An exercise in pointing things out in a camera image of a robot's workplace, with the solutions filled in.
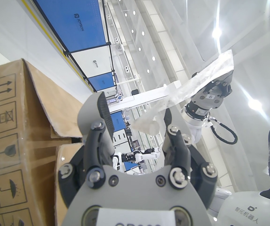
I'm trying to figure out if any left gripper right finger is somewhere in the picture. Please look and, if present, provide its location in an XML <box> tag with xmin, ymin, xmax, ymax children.
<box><xmin>162</xmin><ymin>108</ymin><xmax>218</xmax><ymax>210</ymax></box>

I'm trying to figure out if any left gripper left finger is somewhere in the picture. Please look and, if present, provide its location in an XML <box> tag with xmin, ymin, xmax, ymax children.
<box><xmin>58</xmin><ymin>92</ymin><xmax>116</xmax><ymax>209</ymax></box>

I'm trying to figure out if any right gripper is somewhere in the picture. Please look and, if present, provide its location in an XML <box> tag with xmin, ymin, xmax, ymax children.
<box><xmin>181</xmin><ymin>70</ymin><xmax>234</xmax><ymax>125</ymax></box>

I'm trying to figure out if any clear plastic bag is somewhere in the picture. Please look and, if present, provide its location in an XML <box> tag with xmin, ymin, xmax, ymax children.
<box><xmin>131</xmin><ymin>49</ymin><xmax>234</xmax><ymax>136</ymax></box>

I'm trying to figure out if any small blue partition panel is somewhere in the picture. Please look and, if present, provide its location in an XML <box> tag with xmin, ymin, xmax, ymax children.
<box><xmin>87</xmin><ymin>72</ymin><xmax>116</xmax><ymax>91</ymax></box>

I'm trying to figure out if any robot body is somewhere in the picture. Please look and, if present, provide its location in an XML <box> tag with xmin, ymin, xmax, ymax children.
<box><xmin>207</xmin><ymin>124</ymin><xmax>270</xmax><ymax>226</ymax></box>

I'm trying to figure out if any white partition panel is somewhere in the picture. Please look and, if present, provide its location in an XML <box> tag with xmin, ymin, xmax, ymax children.
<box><xmin>70</xmin><ymin>45</ymin><xmax>115</xmax><ymax>78</ymax></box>

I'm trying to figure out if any large brown carton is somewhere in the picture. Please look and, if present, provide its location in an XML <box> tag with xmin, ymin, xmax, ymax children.
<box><xmin>0</xmin><ymin>58</ymin><xmax>84</xmax><ymax>226</ymax></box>

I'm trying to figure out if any large blue partition panel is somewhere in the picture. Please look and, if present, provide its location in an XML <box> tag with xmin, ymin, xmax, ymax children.
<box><xmin>30</xmin><ymin>0</ymin><xmax>110</xmax><ymax>51</ymax></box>

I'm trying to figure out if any black cable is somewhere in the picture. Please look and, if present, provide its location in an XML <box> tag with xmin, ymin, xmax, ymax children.
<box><xmin>207</xmin><ymin>116</ymin><xmax>238</xmax><ymax>145</ymax></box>

